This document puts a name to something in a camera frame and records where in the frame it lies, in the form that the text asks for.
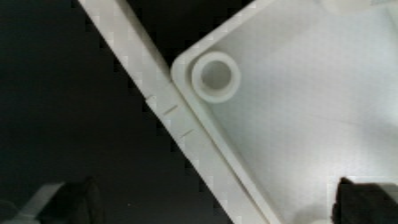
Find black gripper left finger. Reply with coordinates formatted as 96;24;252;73
10;176;106;224

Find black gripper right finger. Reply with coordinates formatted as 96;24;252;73
330;177;398;224

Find white desk top tray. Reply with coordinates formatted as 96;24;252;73
172;0;398;224

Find white front fence bar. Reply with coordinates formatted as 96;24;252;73
78;0;270;224

